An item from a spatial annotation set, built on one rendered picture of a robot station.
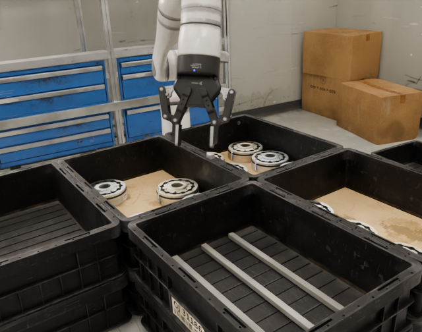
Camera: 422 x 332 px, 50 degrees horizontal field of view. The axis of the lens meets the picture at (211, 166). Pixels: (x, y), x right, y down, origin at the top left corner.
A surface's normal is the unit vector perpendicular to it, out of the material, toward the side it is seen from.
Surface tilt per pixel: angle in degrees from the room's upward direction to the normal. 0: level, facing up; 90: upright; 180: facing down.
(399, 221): 0
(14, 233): 0
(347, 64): 90
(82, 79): 90
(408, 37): 90
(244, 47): 90
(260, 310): 0
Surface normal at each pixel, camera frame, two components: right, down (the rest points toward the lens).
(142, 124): 0.48, 0.32
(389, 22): -0.88, 0.22
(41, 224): -0.04, -0.92
